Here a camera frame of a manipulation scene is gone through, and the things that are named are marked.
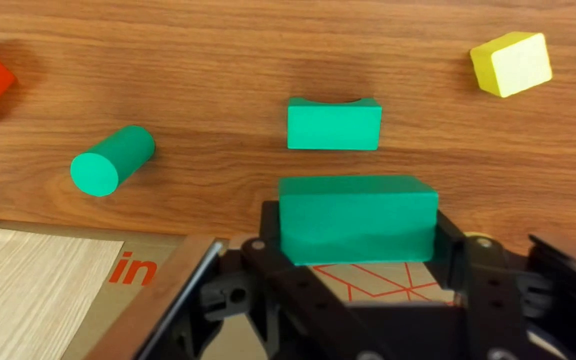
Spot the green rectangular block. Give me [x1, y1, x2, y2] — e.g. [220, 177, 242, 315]
[277, 175, 442, 269]

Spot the light woodgrain panel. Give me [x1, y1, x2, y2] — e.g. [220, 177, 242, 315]
[0, 224, 126, 360]

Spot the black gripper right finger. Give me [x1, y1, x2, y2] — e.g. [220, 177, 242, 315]
[392, 210, 529, 360]

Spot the green arch block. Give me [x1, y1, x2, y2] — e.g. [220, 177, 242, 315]
[285, 96, 385, 155]

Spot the brown cardboard sheet red print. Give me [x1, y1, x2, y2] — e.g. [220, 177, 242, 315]
[0, 219, 461, 360]

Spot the green cylinder block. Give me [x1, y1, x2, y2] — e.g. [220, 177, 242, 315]
[69, 124, 158, 200]

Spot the yellow block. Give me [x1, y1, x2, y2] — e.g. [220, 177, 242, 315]
[468, 30, 557, 101]

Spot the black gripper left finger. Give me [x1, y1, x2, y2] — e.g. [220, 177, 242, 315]
[238, 198, 373, 360]

